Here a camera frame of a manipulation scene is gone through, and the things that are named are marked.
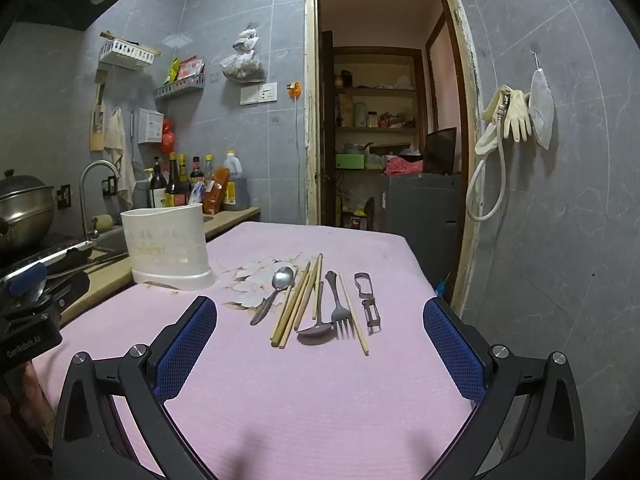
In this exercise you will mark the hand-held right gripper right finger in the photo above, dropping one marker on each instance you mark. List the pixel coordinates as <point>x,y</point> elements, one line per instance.
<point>455,350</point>

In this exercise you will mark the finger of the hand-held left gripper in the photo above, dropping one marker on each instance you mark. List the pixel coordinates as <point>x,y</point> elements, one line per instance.
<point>27,280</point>

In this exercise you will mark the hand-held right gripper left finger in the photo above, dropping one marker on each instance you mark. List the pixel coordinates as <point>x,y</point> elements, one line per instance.
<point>185,350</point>

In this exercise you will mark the metal peeler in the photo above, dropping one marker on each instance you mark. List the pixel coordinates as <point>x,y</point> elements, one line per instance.
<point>374,317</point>

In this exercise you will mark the white plastic utensil holder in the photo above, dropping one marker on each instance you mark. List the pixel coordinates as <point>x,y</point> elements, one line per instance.
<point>165,240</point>

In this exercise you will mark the steel fork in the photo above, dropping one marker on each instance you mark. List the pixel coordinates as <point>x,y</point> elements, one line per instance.
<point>340,317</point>

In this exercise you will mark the steel spoon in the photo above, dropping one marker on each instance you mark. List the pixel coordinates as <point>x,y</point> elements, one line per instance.
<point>282,277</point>
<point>315,332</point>

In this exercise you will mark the person's left hand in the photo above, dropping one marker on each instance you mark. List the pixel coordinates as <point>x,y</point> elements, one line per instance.
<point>37,390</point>

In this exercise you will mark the black gas stove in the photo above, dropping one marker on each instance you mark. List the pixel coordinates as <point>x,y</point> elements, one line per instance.
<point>62,242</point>

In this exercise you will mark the blue brush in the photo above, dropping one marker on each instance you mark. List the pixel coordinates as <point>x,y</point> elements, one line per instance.
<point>442,285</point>

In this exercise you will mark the steel cooking pot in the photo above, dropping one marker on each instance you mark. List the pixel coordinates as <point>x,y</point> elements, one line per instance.
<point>25,210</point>

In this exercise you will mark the steel sink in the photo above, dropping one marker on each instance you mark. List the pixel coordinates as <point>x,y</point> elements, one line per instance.
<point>112,245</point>

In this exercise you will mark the steel faucet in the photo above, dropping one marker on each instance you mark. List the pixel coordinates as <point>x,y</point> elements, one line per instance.
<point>87,180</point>

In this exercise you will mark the grey cabinet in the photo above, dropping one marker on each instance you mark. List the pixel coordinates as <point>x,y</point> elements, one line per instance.
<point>420,220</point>

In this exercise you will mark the pink floral tablecloth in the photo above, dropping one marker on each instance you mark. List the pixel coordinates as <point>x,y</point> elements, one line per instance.
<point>320,410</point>

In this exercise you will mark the black pump bottle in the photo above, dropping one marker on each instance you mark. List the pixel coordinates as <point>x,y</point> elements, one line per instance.
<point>158,187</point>

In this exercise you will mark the orange snack packet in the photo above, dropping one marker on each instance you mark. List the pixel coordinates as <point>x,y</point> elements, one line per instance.
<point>217,192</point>

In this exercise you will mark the red label bottle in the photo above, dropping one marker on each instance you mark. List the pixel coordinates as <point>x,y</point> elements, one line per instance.
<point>360,220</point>

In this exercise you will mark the wooden knife rack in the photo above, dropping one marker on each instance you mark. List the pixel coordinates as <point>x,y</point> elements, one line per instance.
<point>98,135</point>

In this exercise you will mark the dark soy sauce bottle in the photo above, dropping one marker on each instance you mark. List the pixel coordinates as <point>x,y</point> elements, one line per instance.
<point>175,187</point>

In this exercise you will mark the dark oil jug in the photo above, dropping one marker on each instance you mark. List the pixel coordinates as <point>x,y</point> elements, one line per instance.
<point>239,192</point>

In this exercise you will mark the hanging beige towel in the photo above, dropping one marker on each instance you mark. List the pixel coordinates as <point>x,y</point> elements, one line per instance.
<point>116,135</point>

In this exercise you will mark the dark bottle red cap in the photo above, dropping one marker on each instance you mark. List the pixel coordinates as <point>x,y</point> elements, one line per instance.
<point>196,172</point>

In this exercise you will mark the yellow label sauce bottle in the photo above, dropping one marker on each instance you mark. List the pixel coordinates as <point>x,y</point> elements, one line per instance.
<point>184,170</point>

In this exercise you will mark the clear bottle yellow cap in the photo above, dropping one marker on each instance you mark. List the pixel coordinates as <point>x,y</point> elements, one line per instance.
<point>209,167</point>

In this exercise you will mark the red cloth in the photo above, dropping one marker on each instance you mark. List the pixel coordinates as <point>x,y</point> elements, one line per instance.
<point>402,166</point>

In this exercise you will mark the black monitor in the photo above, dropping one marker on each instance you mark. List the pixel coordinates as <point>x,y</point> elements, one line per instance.
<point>440,152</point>

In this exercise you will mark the red plastic bag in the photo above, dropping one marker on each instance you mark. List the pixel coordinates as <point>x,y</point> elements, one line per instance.
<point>169,137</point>

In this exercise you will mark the green box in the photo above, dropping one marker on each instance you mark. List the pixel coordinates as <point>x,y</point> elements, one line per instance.
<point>351,161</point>

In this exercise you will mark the small pot on shelf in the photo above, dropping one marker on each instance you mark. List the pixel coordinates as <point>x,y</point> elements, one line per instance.
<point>356,149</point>

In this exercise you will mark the yellow rubber glove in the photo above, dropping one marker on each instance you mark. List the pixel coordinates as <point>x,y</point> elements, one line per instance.
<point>492,125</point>
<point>517,115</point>

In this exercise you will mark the glass jar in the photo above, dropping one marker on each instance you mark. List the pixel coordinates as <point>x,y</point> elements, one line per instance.
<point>373,120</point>

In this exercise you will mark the yellow snack packet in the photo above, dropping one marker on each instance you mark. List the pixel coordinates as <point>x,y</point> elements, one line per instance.
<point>172,72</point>

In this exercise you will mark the green canister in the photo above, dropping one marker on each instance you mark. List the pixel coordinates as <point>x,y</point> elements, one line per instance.
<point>359,115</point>

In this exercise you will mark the white mesh bag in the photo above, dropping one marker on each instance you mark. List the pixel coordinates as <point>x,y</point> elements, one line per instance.
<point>542,110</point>

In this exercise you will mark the wooden rolling pin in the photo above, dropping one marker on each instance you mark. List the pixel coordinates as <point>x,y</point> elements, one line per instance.
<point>107,35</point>

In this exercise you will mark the red snack packet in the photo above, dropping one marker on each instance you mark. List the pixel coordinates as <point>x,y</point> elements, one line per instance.
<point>190,67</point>

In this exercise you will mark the wooden shelf cabinet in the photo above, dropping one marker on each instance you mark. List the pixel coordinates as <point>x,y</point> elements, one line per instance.
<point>375,91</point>

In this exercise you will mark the orange plug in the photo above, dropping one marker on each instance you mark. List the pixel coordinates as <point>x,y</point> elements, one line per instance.
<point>294,91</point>

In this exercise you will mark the hanging clear plastic bag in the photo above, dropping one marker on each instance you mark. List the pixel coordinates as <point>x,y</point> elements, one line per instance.
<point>242,67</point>

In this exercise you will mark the black wall outlet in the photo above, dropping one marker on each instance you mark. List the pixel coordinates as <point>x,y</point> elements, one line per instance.
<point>64,196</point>

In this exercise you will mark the white wall box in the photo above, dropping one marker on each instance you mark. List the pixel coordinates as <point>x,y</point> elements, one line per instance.
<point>150,125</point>

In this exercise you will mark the grey wall shelf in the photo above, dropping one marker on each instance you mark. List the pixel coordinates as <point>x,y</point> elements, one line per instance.
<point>180,89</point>

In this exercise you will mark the white wall basket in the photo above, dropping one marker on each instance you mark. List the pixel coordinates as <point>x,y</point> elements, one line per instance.
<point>125,55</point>

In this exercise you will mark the white wall switch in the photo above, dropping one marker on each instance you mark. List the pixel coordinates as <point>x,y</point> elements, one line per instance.
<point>249,95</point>

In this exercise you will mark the white wall socket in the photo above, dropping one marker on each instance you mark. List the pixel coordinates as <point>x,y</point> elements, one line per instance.
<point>268,92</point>

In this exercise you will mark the wooden door frame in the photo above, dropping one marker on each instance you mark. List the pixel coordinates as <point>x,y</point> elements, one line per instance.
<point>311,110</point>

